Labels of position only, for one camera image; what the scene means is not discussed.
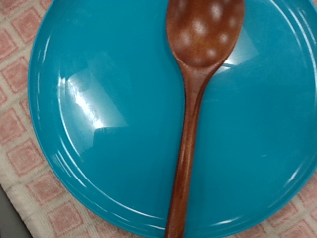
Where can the brown wooden spoon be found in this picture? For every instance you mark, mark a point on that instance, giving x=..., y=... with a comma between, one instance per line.
x=194, y=99

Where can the blue plastic plate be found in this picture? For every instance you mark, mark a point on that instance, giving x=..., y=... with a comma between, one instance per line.
x=115, y=132

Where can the pink checked towel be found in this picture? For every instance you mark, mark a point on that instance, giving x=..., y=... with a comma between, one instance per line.
x=23, y=165

